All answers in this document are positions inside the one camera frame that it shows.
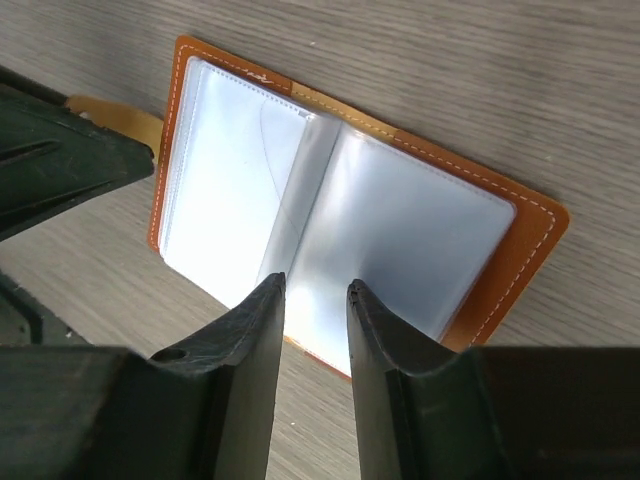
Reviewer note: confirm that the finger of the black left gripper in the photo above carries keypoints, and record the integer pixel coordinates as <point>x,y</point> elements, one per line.
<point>53,159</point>

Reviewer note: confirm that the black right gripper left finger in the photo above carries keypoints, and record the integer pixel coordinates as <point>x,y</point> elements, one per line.
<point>204,408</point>

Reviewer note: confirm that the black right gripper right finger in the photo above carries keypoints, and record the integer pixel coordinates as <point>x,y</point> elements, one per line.
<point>422,411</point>

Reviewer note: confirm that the brown leather card holder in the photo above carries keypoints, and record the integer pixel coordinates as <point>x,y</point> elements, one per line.
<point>257,174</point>

